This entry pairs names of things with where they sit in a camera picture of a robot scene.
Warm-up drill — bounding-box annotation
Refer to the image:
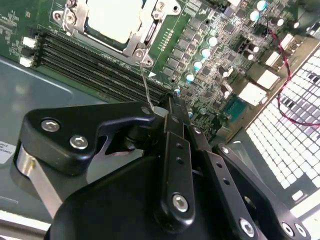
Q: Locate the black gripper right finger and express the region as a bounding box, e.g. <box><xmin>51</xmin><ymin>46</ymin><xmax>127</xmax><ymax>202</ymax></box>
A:
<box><xmin>173</xmin><ymin>93</ymin><xmax>313</xmax><ymax>240</ymax></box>

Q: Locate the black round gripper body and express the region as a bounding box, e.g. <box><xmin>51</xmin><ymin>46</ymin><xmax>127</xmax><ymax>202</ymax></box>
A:
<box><xmin>44</xmin><ymin>154</ymin><xmax>242</xmax><ymax>240</ymax></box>

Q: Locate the wire locking lever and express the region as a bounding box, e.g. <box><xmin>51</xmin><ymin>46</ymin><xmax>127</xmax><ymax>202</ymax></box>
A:
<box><xmin>138</xmin><ymin>62</ymin><xmax>155</xmax><ymax>111</ymax></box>

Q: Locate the silver CPU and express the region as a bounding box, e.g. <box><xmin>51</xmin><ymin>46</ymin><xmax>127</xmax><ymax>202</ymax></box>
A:
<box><xmin>86</xmin><ymin>0</ymin><xmax>149</xmax><ymax>44</ymax></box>

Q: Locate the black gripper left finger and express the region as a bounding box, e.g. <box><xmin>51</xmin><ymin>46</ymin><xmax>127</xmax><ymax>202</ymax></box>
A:
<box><xmin>13</xmin><ymin>91</ymin><xmax>198</xmax><ymax>225</ymax></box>

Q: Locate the metal socket cover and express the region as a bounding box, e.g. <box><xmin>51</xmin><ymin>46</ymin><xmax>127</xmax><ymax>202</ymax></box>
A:
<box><xmin>73</xmin><ymin>0</ymin><xmax>163</xmax><ymax>55</ymax></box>

